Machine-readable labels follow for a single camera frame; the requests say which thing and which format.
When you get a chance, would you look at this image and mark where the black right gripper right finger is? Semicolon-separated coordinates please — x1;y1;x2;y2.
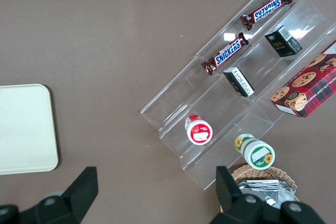
209;165;327;224

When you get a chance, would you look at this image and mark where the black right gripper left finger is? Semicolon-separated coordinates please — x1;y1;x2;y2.
0;166;99;224

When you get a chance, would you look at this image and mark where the light wicker basket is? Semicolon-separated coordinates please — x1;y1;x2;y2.
230;164;300;213

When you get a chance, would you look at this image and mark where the cream plastic tray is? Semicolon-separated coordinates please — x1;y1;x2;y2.
0;83;59;175

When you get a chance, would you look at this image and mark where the silver foil pack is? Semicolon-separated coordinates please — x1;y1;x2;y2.
237;185;299;209
240;179;289;187

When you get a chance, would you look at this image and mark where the green lid sunflower jar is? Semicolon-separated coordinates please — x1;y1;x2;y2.
234;133;276;170

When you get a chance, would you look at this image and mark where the red lid white jar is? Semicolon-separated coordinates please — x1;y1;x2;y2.
184;114;213;146

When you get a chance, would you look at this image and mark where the clear acrylic tiered shelf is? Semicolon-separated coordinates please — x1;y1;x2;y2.
140;0;336;191

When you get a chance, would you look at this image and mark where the small black carton box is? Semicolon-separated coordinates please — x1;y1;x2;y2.
264;25;303;58
223;67;255;98

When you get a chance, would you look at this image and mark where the red tartan cookie box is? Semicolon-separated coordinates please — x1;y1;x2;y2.
269;40;336;118

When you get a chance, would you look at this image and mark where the Snickers chocolate bar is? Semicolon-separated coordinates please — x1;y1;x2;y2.
201;32;249;77
240;0;293;31

